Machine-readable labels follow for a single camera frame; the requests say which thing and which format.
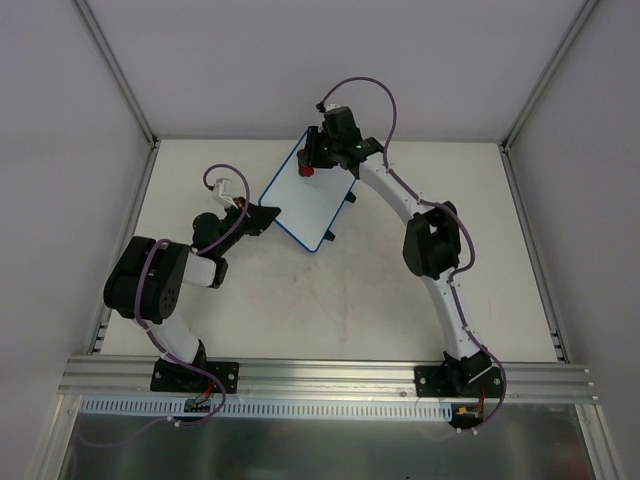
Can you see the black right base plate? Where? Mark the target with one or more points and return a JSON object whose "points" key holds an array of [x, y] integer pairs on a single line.
{"points": [[430, 380]]}

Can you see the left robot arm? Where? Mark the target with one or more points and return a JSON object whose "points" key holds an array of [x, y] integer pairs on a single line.
{"points": [[146, 282]]}

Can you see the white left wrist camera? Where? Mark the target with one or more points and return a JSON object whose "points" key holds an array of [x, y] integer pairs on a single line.
{"points": [[221, 192]]}

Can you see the red bone-shaped eraser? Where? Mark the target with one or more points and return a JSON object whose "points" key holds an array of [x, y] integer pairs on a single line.
{"points": [[305, 170]]}

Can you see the blue framed whiteboard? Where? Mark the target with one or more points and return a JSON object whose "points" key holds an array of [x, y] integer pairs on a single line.
{"points": [[309, 205]]}

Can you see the aluminium mounting rail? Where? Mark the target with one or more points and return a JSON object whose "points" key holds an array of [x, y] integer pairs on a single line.
{"points": [[538, 383]]}

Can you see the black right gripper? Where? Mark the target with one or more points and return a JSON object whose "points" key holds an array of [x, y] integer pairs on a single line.
{"points": [[322, 151]]}

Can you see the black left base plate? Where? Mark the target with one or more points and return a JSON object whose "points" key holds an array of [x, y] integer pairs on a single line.
{"points": [[168, 377]]}

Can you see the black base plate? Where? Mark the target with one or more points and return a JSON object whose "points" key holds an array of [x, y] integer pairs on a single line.
{"points": [[168, 377], [430, 380]]}

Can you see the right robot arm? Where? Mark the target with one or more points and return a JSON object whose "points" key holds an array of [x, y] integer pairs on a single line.
{"points": [[432, 241]]}

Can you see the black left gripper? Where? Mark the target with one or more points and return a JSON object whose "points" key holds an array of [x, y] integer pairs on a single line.
{"points": [[251, 220]]}

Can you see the white slotted cable duct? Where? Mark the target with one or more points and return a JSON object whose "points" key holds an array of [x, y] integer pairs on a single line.
{"points": [[268, 408]]}

